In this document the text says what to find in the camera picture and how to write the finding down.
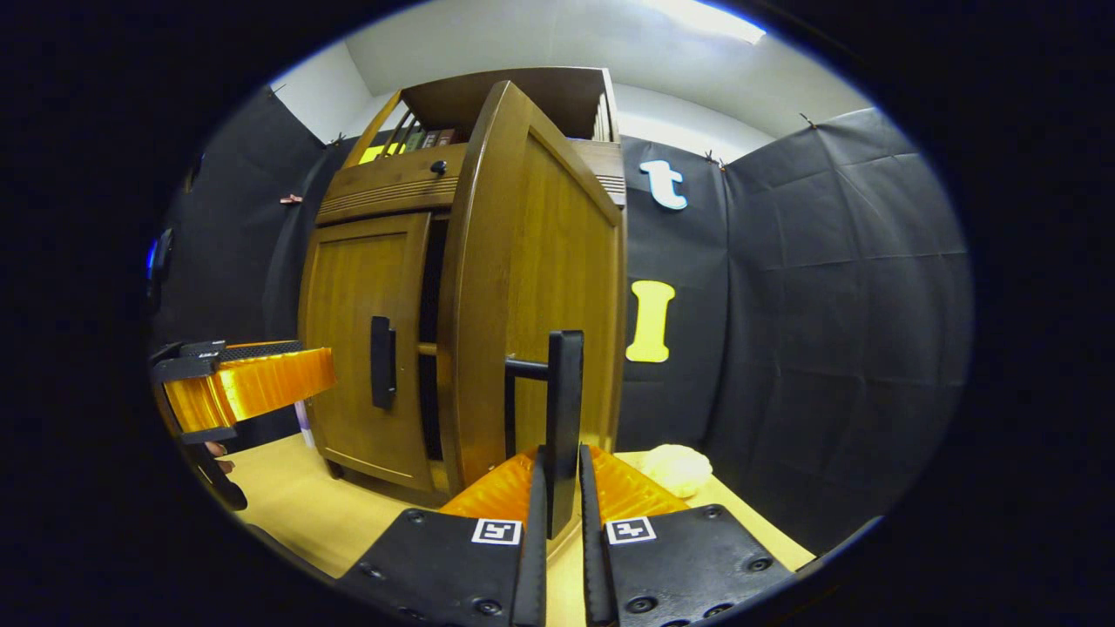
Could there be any wooden shoe cabinet door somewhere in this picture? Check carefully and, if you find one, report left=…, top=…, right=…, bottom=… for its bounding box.
left=298, top=212, right=434, bottom=495
left=436, top=80, right=626, bottom=536

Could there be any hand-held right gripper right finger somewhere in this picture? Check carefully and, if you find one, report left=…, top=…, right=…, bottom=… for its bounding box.
left=579, top=444, right=795, bottom=627

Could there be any black backdrop cloth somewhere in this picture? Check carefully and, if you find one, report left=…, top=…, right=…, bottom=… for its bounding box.
left=148, top=87, right=975, bottom=554

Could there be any pale yellow crumpled cloth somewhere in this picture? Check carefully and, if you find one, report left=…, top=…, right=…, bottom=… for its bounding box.
left=640, top=444, right=713, bottom=499

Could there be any wooden double-door shoe cabinet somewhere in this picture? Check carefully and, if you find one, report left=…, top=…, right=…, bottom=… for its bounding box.
left=298, top=67, right=628, bottom=510

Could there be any wooden cabinet drawer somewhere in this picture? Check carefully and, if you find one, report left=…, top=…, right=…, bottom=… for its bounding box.
left=315, top=139, right=626, bottom=227

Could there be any ceiling light panel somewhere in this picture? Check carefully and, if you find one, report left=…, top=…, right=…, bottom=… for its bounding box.
left=645, top=0, right=767, bottom=44

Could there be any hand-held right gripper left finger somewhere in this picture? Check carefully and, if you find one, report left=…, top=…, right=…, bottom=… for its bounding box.
left=335, top=446, right=550, bottom=627

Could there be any black door handle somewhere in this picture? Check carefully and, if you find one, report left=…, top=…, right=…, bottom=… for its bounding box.
left=503, top=330, right=585, bottom=539
left=370, top=315, right=398, bottom=411

